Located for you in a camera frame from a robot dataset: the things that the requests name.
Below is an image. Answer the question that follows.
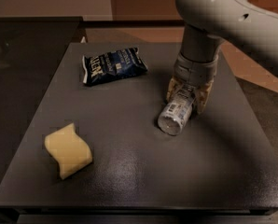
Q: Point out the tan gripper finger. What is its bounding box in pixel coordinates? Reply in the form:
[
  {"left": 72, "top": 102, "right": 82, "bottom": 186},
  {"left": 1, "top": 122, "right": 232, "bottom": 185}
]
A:
[
  {"left": 194, "top": 81, "right": 214, "bottom": 114},
  {"left": 166, "top": 77, "right": 180, "bottom": 102}
]

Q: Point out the clear plastic water bottle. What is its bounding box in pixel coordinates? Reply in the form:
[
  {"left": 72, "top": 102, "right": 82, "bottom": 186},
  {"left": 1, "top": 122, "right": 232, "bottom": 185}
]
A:
[{"left": 158, "top": 85, "right": 195, "bottom": 135}]

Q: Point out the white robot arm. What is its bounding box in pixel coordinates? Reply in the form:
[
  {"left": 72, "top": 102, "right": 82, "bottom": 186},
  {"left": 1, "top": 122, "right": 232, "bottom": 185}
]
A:
[{"left": 166, "top": 0, "right": 278, "bottom": 113}]

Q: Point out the dark blue chip bag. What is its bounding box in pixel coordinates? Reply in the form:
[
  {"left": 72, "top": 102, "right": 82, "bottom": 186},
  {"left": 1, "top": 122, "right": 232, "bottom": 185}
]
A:
[{"left": 82, "top": 48, "right": 147, "bottom": 87}]

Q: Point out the yellow wavy sponge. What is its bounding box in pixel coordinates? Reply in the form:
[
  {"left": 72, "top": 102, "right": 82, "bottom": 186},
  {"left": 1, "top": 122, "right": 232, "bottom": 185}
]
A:
[{"left": 44, "top": 123, "right": 93, "bottom": 180}]

